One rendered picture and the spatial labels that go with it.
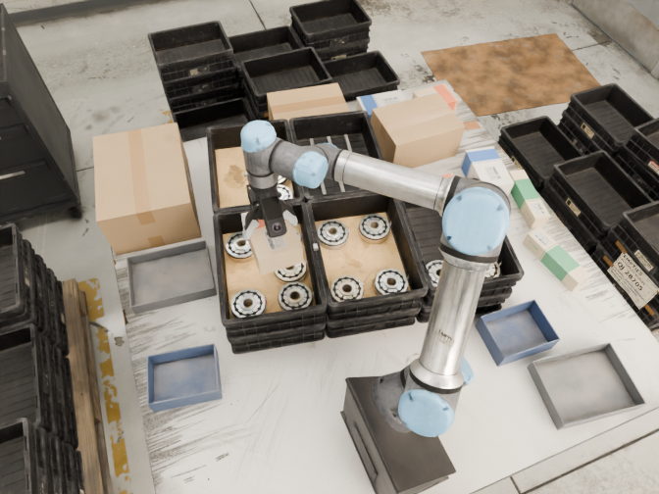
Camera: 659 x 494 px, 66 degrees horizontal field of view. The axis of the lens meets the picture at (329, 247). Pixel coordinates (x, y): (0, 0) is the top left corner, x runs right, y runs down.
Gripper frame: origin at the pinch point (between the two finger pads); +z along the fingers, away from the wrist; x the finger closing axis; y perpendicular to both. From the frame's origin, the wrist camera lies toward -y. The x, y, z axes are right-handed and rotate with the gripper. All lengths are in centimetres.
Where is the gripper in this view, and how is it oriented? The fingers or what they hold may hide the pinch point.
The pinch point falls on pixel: (272, 234)
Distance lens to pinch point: 136.1
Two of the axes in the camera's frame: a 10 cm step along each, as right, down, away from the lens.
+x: -9.3, 2.9, -2.3
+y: -3.6, -7.7, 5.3
